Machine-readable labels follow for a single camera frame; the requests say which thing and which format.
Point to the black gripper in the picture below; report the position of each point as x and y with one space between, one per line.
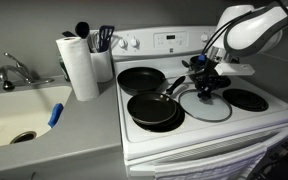
207 81

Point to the glass lid with black knob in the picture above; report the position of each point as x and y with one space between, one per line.
205 108

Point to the black pot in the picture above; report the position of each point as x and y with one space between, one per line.
194 65

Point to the exposed black coil burner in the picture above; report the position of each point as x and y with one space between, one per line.
245 99

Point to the white electric stove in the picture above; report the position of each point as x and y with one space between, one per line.
204 133

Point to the black burner under small pan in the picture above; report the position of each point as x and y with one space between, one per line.
175 121

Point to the white stove knob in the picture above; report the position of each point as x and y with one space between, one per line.
204 37
123 43
134 42

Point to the small black frying pan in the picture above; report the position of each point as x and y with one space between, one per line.
150 107

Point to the large black frying pan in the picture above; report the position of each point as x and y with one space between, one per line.
140 79

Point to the white dish towel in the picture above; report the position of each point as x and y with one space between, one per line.
210 170

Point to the white utensil holder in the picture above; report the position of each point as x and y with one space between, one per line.
101 66

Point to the blue slotted spatula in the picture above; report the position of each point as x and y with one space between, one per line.
105 35

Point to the metal whisk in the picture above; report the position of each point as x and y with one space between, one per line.
95 40

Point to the white paper towel roll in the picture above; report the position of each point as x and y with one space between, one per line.
79 70

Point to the black ladle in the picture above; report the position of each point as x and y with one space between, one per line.
82 30

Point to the black flat utensil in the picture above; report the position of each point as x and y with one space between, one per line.
68 33

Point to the metal sink drain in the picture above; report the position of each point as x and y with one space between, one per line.
23 137

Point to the chrome sink faucet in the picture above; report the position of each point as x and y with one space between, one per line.
17 68

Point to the cream kitchen sink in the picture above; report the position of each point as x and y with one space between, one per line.
14 113

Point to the black faucet side sprayer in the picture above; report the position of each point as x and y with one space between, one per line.
8 86

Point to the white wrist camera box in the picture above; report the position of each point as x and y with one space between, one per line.
234 69

